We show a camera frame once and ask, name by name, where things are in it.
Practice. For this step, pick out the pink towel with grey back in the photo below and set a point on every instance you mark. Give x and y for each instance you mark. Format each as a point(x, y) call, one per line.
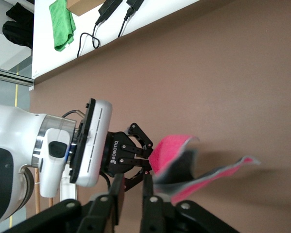
point(167, 150)

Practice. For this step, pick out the wooden rack rod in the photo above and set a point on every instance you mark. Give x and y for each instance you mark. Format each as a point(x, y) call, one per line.
point(37, 194)
point(50, 202)

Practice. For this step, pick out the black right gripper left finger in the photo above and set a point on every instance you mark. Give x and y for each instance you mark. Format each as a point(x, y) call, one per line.
point(116, 199)

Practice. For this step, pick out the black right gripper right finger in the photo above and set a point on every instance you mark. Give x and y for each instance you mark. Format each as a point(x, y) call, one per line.
point(148, 194)

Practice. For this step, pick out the black power adapter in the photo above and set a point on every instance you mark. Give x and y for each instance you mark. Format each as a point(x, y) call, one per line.
point(134, 3)
point(108, 9)

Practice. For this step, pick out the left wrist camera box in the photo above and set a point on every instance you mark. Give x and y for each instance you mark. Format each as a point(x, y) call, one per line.
point(96, 145)

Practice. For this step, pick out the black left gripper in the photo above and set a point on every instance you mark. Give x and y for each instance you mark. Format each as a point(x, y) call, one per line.
point(117, 155)

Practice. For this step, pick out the brown cardboard box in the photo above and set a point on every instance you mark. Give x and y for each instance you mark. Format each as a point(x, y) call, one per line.
point(84, 6)

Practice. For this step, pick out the grey aluminium rail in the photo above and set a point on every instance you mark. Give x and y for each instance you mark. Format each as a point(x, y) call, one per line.
point(9, 75)

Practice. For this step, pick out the black bag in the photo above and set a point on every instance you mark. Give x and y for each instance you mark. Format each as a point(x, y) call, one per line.
point(19, 29)

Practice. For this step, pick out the green cloth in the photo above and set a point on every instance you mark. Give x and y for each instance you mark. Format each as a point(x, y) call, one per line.
point(61, 24)

